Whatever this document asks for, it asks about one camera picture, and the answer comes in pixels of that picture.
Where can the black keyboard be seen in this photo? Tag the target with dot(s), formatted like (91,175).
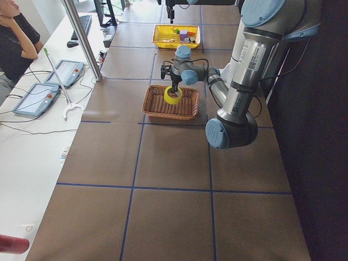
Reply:
(86,22)

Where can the purple foam block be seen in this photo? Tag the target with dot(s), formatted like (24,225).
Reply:
(183,34)

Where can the aluminium frame post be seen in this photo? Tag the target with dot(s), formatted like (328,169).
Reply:
(83,40)

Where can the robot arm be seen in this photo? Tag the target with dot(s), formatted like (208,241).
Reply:
(263,24)
(171,3)

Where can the white mounting column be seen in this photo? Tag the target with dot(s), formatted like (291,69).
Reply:
(228,72)

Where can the red cylinder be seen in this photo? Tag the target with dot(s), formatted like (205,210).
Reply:
(13,245)

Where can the person in black shirt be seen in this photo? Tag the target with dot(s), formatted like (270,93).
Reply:
(20,43)

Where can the brown wicker basket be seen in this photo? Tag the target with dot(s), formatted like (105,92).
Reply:
(154,104)

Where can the toy panda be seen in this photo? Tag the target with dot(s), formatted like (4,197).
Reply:
(189,40)

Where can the teach pendant near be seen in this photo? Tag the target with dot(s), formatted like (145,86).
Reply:
(37,100)

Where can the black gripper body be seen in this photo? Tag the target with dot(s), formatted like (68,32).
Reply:
(174,80)
(170,6)

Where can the yellow-green packing tape roll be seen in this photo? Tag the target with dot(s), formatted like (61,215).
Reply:
(173,98)

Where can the black monitor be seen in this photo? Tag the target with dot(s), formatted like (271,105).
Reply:
(105,13)

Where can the teach pendant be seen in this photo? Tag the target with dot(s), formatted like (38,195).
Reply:
(69,71)
(37,100)

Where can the yellow woven plastic basket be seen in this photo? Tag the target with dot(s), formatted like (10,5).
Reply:
(165,32)

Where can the grabber reach stick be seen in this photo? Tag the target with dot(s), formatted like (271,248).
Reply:
(70,106)

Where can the teach pendant far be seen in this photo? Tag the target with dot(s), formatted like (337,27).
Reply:
(69,71)

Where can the black computer mouse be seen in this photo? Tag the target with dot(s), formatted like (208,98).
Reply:
(71,44)

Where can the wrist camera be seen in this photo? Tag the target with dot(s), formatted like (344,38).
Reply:
(165,70)

